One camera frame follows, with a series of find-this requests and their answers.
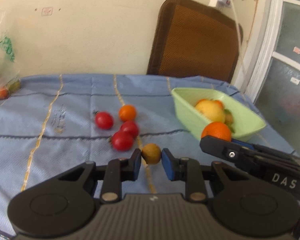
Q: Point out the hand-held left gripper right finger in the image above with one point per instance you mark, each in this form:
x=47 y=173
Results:
x=168 y=165

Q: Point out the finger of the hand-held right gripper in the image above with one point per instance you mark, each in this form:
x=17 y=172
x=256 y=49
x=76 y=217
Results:
x=222 y=150
x=242 y=144

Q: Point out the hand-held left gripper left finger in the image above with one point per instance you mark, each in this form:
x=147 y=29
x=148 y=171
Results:
x=137 y=165

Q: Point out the brown kiwi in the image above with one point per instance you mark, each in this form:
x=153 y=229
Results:
x=229 y=118
x=151 y=153

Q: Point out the green round fruit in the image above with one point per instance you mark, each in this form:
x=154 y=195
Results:
x=226 y=111

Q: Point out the large yellow grapefruit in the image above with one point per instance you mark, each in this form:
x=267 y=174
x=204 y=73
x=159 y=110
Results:
x=210 y=111

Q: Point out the light green plastic basket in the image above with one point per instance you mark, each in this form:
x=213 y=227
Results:
x=187 y=110

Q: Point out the red cherry tomato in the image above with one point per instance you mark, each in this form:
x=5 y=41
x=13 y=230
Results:
x=104 y=120
x=122 y=140
x=130 y=128

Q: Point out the small orange mandarin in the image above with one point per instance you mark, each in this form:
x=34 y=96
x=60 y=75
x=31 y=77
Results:
x=127 y=112

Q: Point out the blue striped tablecloth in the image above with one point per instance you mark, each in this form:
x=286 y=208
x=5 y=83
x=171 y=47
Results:
x=65 y=150

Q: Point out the white framed glass door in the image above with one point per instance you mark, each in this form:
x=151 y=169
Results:
x=285 y=67

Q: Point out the brown chair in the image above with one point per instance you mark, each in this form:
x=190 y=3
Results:
x=195 y=40

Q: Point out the orange fruit in bag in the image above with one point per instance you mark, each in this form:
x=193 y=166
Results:
x=2 y=93

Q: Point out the clear plastic bag green print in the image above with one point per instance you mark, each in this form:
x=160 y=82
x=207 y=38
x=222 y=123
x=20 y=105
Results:
x=2 y=62

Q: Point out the white wall sticker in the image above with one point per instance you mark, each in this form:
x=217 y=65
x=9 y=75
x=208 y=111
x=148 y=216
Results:
x=47 y=11

